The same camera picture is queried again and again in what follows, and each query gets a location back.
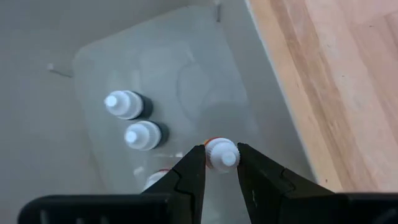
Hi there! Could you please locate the grey plastic bin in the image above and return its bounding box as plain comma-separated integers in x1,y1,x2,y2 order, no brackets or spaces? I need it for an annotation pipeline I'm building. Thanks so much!
0,0,318,224

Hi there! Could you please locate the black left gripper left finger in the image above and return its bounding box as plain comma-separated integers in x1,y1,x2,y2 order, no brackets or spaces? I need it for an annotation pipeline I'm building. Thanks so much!
141,144,207,224

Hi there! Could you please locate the dark food coloring bottle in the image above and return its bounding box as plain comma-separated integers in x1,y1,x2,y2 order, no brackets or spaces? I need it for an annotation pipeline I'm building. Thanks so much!
123,120,170,152
103,90,154,121

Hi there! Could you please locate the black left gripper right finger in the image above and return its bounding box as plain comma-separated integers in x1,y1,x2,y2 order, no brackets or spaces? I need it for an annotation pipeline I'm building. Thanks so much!
236,142,336,224

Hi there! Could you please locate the orange food coloring bottle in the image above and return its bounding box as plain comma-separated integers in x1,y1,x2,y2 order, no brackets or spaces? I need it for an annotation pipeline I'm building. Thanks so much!
204,136,242,174
142,167,171,192

